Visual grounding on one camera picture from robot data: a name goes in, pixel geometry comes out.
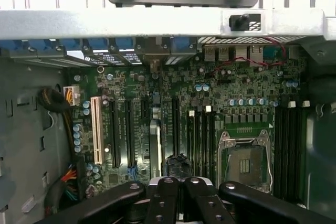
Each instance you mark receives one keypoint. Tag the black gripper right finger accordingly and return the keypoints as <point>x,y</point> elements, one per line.
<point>202,203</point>

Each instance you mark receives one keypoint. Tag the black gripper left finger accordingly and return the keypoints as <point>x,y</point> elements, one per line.
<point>164,203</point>

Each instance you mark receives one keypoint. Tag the CPU socket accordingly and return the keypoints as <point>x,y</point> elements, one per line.
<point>245,161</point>

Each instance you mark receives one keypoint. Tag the black RAM slot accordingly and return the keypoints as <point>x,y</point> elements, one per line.
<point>288,150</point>
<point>200,142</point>
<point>214,142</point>
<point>295,150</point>
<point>281,150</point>
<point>207,142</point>
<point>303,150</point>

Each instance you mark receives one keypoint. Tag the green motherboard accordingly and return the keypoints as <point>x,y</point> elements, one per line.
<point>139,134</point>

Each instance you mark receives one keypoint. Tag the black long expansion slot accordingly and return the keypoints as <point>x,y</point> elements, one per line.
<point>129,134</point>
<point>114,134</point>
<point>175,124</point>

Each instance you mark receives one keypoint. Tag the black short expansion slot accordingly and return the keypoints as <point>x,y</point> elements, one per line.
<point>144,110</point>

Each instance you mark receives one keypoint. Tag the white expansion slot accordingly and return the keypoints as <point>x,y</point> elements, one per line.
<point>95,129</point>

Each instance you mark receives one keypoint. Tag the white power connector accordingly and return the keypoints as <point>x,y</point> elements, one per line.
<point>74,95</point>

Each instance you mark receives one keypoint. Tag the open grey PC case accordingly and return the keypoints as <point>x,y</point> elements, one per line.
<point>105,22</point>

